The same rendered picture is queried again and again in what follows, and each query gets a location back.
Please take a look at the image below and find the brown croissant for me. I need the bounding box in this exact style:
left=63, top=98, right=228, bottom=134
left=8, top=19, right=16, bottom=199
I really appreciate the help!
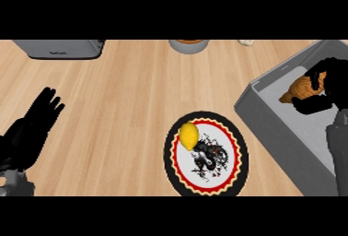
left=277, top=71, right=328, bottom=104

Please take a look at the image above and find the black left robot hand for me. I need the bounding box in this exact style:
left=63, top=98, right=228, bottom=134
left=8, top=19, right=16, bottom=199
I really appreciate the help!
left=0, top=87, right=66, bottom=172

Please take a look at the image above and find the yellow lemon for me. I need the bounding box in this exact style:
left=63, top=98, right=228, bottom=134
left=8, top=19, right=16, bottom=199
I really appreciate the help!
left=178, top=121, right=200, bottom=152

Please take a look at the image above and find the black red patterned plate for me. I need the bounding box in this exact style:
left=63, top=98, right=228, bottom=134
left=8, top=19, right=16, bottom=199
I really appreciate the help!
left=162, top=111, right=250, bottom=197

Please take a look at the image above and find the grey round cup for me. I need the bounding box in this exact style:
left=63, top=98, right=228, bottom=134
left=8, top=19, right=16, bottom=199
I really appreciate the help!
left=166, top=40, right=210, bottom=55

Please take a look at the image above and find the grey toaster appliance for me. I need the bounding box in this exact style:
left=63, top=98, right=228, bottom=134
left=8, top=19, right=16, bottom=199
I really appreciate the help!
left=10, top=40, right=107, bottom=61

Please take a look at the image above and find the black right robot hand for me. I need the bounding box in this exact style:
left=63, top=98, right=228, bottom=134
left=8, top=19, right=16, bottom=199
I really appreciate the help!
left=290, top=56, right=348, bottom=116

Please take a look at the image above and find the grey cardboard box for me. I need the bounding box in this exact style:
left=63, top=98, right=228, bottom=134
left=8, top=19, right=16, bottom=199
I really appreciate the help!
left=233, top=40, right=348, bottom=197

